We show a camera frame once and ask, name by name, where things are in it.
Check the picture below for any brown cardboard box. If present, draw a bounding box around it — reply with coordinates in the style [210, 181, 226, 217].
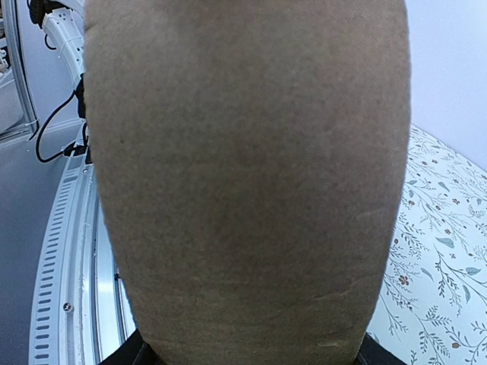
[84, 1, 411, 364]

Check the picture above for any floral patterned table mat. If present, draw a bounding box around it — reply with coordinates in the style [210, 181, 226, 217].
[367, 127, 486, 364]

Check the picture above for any front aluminium rail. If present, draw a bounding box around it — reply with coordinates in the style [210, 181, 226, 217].
[28, 155, 136, 364]

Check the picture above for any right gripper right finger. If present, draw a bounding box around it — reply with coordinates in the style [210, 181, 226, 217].
[355, 334, 396, 365]

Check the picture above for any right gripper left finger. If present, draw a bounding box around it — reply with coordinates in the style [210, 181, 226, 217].
[100, 329, 160, 365]

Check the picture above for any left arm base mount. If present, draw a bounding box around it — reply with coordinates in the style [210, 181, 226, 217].
[63, 74, 93, 164]

